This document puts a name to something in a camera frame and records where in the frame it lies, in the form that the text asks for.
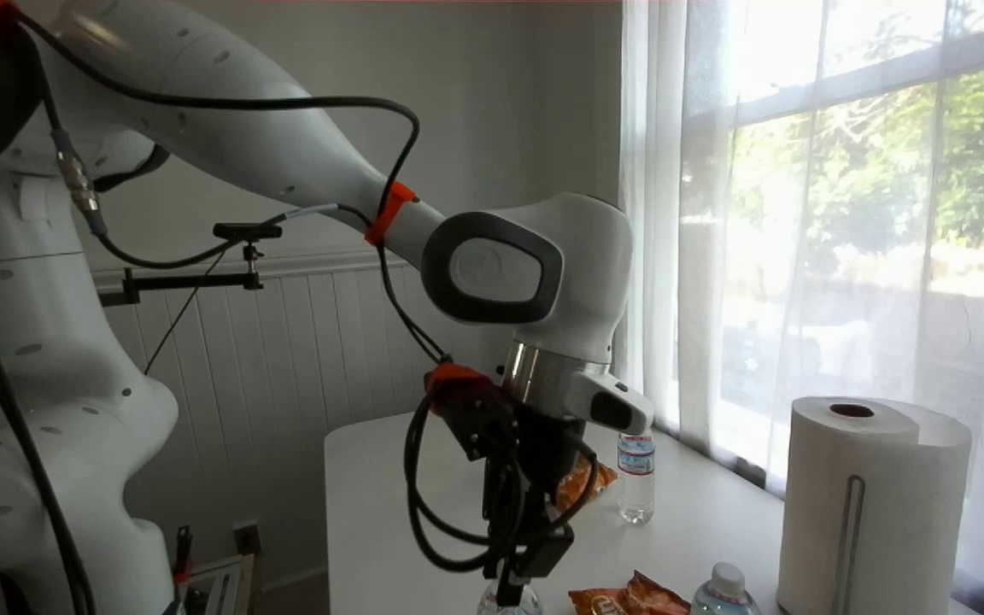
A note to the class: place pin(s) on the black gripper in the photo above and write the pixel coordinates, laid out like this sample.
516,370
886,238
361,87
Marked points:
547,473

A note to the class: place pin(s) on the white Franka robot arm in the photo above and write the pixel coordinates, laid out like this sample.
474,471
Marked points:
230,113

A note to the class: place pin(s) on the black camera stand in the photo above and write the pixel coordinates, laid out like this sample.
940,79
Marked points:
205,280

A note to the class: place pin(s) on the metal paper towel holder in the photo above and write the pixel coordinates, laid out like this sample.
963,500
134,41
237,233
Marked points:
851,547

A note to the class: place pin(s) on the white framed picture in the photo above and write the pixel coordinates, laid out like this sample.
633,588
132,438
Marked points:
222,581

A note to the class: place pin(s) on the black stereo camera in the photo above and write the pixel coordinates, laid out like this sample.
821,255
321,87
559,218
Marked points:
248,230

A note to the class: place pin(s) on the green foliage outside window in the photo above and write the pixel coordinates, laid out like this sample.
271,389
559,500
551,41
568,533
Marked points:
971,149

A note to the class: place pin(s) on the white paper towel roll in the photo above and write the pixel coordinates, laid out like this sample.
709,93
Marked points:
904,514

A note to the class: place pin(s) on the orange chip bag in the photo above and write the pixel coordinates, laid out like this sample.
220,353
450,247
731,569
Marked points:
581,483
631,599

